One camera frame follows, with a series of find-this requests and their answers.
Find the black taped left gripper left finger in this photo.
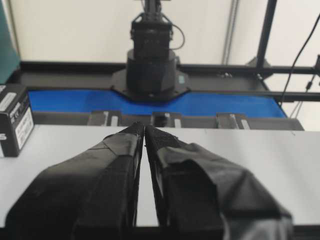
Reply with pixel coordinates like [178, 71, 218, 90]
[5, 122, 145, 240]

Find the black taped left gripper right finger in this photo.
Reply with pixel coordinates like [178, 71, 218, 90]
[145, 125, 293, 240]

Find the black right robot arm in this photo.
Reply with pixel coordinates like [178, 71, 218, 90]
[111, 0, 190, 102]

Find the white base board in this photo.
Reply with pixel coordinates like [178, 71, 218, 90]
[0, 125, 320, 226]

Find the black Dynamixel box far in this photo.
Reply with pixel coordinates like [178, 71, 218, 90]
[0, 84, 34, 158]

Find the blue table mat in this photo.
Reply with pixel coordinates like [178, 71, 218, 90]
[28, 90, 286, 118]

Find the teal back panel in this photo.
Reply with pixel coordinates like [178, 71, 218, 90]
[0, 0, 20, 85]

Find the black hanging cable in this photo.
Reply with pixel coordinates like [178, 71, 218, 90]
[279, 12, 320, 106]

